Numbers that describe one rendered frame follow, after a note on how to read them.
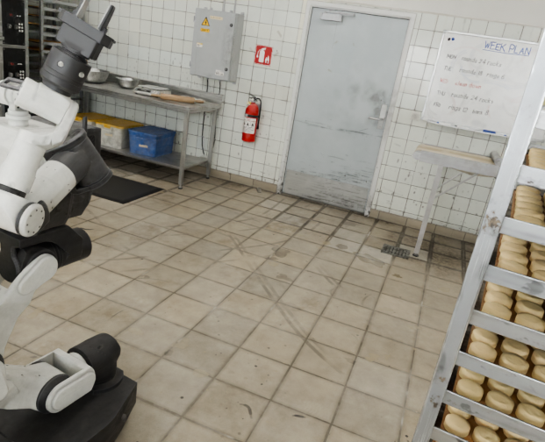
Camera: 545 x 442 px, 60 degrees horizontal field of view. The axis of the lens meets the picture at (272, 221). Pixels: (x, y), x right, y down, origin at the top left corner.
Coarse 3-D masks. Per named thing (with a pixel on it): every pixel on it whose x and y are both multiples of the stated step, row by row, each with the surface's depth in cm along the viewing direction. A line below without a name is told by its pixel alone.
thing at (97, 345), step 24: (96, 336) 192; (96, 360) 183; (96, 384) 189; (120, 384) 195; (72, 408) 179; (96, 408) 181; (120, 408) 183; (0, 432) 162; (24, 432) 165; (48, 432) 167; (72, 432) 169; (96, 432) 170
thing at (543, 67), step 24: (528, 96) 72; (528, 120) 73; (528, 144) 74; (504, 168) 76; (504, 192) 77; (504, 216) 78; (480, 240) 80; (480, 264) 81; (480, 288) 82; (456, 312) 85; (456, 336) 86; (432, 384) 90; (432, 408) 91
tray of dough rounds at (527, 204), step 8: (520, 192) 104; (528, 192) 105; (536, 192) 108; (512, 200) 105; (520, 200) 99; (528, 200) 98; (536, 200) 99; (544, 200) 104; (512, 208) 97; (520, 208) 90; (528, 208) 92; (536, 208) 92; (544, 208) 98; (512, 216) 91; (520, 216) 84; (528, 216) 85; (536, 216) 87; (544, 216) 88; (536, 224) 81; (544, 224) 82
